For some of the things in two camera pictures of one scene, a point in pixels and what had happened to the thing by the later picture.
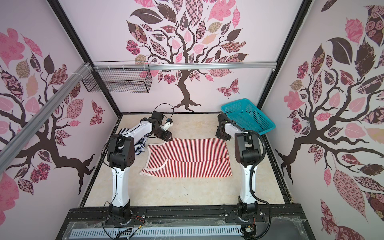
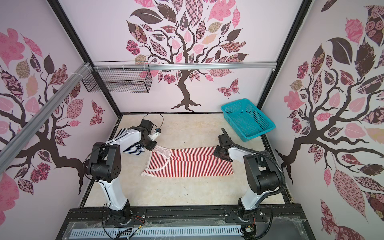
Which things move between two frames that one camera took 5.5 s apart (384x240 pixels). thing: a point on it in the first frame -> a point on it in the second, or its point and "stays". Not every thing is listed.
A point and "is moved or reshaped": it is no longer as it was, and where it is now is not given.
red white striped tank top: (184, 157) is moved or reshaped
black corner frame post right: (305, 6) stays
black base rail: (234, 212) stays
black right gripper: (218, 134) -> (216, 152)
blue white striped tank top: (139, 144) stays
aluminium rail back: (184, 66) stays
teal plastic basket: (247, 114) stays
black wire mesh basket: (133, 76) stays
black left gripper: (166, 135) -> (150, 147)
